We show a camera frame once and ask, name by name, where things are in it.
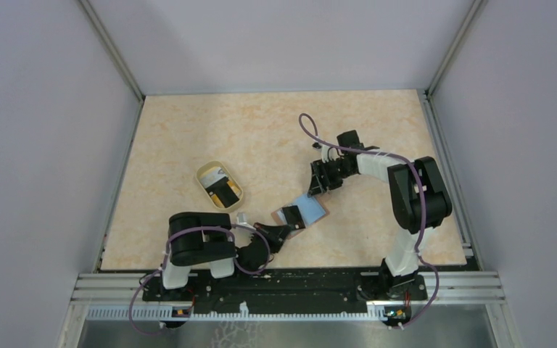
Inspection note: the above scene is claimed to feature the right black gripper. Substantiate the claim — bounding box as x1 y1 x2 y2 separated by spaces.
308 157 354 198

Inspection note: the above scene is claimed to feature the brown leather card holder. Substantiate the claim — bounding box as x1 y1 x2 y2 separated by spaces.
271 194 329 239

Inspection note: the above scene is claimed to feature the black credit card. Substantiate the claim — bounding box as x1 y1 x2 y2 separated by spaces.
208 181 239 208
281 205 305 231

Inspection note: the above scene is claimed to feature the beige oval card tray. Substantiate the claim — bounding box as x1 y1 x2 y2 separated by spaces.
195 160 244 213

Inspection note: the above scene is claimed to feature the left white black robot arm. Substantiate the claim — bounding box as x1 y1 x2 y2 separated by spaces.
160 207 305 300

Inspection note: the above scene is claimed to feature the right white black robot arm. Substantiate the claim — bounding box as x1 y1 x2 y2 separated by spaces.
308 130 453 299

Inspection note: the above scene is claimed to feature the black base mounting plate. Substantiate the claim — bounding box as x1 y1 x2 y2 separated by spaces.
142 266 429 314

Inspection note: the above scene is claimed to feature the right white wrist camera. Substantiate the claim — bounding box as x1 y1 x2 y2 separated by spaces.
312 142 339 163

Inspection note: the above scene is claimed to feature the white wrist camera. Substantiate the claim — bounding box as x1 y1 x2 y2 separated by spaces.
312 142 339 163
236 212 252 228

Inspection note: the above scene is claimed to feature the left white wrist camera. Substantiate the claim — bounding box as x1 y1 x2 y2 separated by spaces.
236 212 252 228

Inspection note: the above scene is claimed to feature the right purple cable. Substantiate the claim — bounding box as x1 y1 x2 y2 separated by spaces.
298 113 440 332

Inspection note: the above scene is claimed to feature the right aluminium corner post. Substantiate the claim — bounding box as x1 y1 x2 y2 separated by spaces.
425 0 488 100

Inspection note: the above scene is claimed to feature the aluminium corner post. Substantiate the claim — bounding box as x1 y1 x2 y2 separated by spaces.
75 0 145 102
425 0 488 100

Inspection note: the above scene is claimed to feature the aluminium frame rail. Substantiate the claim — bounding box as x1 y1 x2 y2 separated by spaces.
70 271 506 305

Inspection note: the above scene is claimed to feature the white slotted cable duct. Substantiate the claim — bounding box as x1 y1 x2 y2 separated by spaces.
86 304 387 323

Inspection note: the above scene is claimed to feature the left aluminium corner post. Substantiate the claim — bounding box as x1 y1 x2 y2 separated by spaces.
75 0 145 102

